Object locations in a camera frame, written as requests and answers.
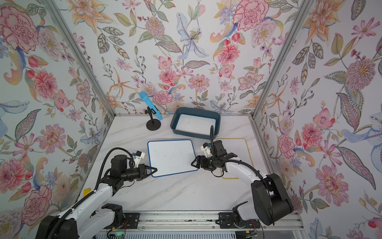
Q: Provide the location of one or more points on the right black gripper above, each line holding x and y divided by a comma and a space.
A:
203, 164

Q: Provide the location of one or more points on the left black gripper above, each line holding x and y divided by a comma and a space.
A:
142, 172

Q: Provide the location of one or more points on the yellow-framed whiteboard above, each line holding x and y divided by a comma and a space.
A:
239, 147

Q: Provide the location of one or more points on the blue-framed whiteboard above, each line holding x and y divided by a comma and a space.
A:
171, 157
195, 124

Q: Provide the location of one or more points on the teal plastic storage box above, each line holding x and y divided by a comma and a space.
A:
199, 113

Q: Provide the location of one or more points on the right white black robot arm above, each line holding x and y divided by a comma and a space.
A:
270, 200

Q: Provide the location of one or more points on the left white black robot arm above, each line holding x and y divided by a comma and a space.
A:
93, 212

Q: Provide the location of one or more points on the black microphone stand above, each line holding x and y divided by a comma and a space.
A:
153, 124

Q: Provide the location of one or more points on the yellow marker block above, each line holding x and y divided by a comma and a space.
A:
86, 191

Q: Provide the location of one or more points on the blue microphone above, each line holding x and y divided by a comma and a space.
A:
144, 97

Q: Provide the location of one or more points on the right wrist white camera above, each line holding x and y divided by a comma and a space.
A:
206, 149

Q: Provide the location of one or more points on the wrist white camera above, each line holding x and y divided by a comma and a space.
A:
206, 149
137, 157

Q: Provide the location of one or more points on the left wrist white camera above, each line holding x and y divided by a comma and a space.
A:
137, 157

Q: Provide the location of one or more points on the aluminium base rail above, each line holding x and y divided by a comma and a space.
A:
156, 221

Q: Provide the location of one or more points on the right aluminium corner post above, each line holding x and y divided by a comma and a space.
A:
301, 14

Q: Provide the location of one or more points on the aluminium corner post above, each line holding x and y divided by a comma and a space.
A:
82, 62
301, 14

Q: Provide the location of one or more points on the left aluminium corner post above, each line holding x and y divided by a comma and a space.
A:
82, 62

